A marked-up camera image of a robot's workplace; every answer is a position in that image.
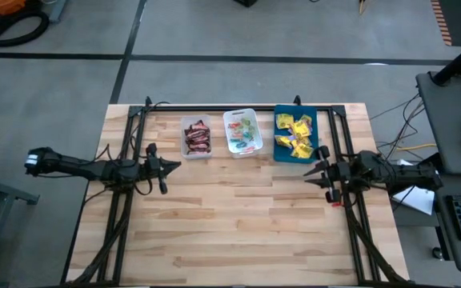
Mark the white plastic bin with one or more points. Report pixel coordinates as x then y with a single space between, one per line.
230 116

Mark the clear plastic bin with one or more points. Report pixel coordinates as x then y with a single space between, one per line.
196 117

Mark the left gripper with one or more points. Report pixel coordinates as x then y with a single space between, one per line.
153 168

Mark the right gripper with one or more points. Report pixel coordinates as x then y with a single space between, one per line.
334 174

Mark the black aluminium table frame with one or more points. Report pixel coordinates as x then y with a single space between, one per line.
202 108

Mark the large brown candy bag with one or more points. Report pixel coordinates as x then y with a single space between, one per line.
198 144

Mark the black articulated stand pole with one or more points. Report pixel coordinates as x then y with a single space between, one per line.
458 62

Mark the yellow Sour Patch candy bag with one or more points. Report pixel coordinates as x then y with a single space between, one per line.
283 141
300 129
303 150
284 121
306 119

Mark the blue plastic tray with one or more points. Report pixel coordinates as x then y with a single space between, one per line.
280 154

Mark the white paper sheet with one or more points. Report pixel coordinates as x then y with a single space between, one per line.
418 202

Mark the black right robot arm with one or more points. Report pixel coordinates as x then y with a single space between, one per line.
406 176

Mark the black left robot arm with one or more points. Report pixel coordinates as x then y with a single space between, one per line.
94 170

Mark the orange shop vacuum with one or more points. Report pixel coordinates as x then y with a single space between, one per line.
2 6

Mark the brown Snickers candy bar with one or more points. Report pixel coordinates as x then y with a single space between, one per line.
197 136
198 127
199 150

